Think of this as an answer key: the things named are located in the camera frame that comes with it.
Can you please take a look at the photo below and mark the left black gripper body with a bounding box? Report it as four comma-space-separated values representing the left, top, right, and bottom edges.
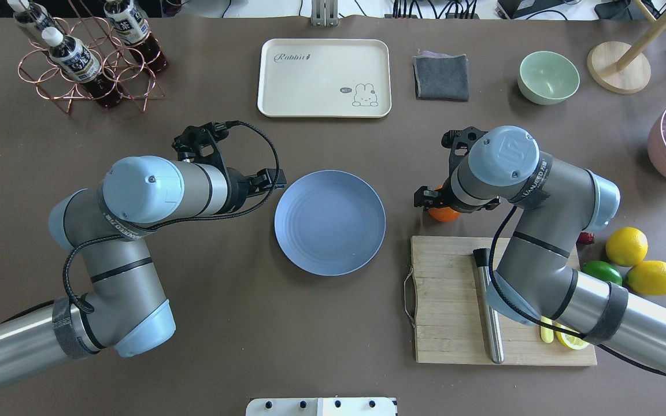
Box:
228, 168, 279, 213

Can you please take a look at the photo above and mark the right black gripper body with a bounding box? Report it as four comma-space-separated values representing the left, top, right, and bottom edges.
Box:
414, 173, 500, 213

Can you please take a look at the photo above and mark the orange fruit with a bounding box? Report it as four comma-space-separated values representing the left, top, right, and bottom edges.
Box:
427, 206, 461, 223

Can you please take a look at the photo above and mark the blue plate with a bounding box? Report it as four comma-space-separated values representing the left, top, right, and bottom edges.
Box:
274, 169, 387, 277

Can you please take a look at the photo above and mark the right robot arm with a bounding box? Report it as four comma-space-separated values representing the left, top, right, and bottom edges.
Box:
414, 125, 666, 376

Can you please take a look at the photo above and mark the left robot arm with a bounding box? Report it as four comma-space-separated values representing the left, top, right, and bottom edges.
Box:
0, 155, 286, 387

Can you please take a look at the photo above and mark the steel muddler black tip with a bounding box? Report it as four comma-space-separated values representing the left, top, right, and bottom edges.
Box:
473, 248, 505, 364

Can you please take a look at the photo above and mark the wooden cutting board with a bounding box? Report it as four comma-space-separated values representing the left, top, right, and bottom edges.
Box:
410, 235, 597, 367

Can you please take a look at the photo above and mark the grey folded cloth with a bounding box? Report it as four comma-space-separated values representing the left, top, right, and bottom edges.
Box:
413, 51, 470, 102

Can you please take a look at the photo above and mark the cream rabbit tray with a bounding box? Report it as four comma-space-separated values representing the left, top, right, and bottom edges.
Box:
257, 39, 392, 118

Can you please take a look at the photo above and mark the red strawberry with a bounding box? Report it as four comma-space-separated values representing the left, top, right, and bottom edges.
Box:
576, 232, 595, 246

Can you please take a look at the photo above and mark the mint green bowl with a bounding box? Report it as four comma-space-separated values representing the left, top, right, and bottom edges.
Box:
518, 51, 580, 106

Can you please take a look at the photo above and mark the yellow plastic knife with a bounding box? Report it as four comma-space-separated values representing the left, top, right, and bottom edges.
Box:
539, 316, 554, 343

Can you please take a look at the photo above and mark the green lime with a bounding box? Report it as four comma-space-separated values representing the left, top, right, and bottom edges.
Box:
581, 260, 624, 286

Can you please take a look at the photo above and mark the tea bottle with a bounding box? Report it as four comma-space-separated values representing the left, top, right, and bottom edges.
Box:
103, 1, 168, 74
7, 0, 65, 44
40, 27, 122, 108

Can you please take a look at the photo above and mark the yellow lemon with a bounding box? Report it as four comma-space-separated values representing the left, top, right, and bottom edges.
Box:
605, 227, 649, 267
626, 261, 666, 296

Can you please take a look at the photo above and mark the wooden glass stand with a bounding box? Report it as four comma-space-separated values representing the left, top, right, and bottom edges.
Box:
586, 10, 666, 94

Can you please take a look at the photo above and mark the copper wire bottle rack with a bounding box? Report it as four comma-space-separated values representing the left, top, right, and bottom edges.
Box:
17, 1, 165, 114

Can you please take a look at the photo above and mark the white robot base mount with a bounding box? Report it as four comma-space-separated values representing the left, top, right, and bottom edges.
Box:
245, 396, 398, 415

